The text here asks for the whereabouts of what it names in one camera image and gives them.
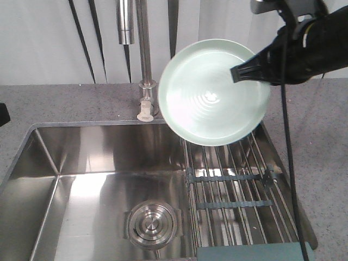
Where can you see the stainless steel faucet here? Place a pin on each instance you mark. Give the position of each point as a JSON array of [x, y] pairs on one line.
[[125, 29]]

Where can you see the stainless steel sink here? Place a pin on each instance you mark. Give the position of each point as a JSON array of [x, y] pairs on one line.
[[68, 189]]

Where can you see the white pleated curtain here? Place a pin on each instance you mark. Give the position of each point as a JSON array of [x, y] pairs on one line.
[[76, 42]]

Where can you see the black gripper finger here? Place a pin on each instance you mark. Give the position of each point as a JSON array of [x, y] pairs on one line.
[[4, 114]]

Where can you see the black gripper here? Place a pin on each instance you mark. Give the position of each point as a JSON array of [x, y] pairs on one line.
[[291, 61]]

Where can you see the light green round plate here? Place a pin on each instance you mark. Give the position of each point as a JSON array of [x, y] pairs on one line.
[[199, 100]]

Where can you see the teal metal dish rack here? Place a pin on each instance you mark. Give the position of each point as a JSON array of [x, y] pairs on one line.
[[239, 195]]

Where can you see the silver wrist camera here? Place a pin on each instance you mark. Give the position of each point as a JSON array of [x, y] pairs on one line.
[[291, 8]]

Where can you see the round steel drain cover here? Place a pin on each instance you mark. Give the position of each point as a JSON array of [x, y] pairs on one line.
[[152, 224]]

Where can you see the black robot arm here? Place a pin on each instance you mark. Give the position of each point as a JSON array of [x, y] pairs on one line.
[[335, 22]]

